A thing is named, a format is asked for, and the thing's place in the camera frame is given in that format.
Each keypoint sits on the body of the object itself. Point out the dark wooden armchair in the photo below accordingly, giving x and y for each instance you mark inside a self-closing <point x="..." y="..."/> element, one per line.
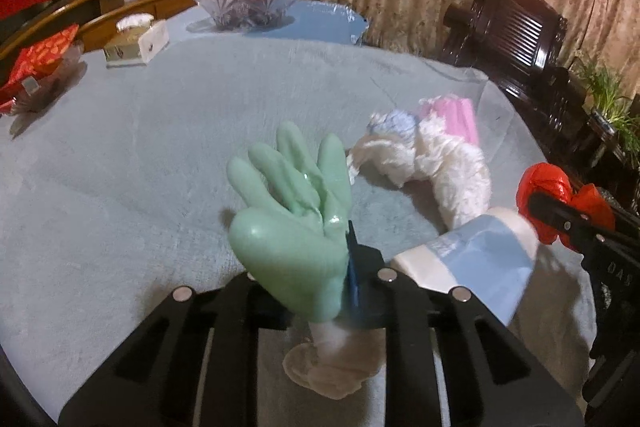
<point x="515" y="37"/>

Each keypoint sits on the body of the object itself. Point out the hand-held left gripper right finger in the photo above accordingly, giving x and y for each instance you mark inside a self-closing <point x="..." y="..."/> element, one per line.
<point x="354" y="287"/>

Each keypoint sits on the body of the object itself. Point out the red plastic bag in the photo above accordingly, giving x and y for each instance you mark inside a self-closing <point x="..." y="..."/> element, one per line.
<point x="542" y="182"/>

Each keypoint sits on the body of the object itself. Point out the white fluffy cloth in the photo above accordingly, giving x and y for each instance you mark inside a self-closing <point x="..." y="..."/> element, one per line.
<point x="450" y="177"/>

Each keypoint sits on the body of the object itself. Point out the green rubber glove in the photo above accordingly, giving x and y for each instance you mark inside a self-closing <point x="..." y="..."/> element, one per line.
<point x="285" y="247"/>

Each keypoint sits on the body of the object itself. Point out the dark wooden side table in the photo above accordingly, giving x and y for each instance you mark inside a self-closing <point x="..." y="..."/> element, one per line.
<point x="580" y="147"/>

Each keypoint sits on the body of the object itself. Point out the white and blue tube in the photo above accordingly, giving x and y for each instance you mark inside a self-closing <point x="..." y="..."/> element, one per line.
<point x="475" y="252"/>

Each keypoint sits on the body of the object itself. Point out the tissue box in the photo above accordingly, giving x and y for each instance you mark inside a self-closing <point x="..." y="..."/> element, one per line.
<point x="132" y="42"/>

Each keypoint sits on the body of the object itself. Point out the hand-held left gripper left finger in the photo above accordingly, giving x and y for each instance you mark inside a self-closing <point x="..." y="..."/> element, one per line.
<point x="240" y="302"/>

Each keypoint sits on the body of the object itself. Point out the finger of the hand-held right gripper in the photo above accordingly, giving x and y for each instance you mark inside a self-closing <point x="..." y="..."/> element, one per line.
<point x="627" y="219"/>
<point x="560" y="219"/>

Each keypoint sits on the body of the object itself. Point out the red patterned box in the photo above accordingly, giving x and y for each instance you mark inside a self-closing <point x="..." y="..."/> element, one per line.
<point x="40" y="57"/>

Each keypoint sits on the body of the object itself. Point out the wooden chair backs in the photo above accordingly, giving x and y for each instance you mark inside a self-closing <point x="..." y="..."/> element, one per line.
<point x="165" y="2"/>

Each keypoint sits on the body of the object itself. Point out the green leafy plant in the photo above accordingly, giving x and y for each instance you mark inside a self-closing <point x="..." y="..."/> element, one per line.
<point x="607" y="92"/>

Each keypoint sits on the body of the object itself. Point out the glass fruit bowl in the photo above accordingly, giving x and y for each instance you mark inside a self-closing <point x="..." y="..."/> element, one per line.
<point x="245" y="9"/>

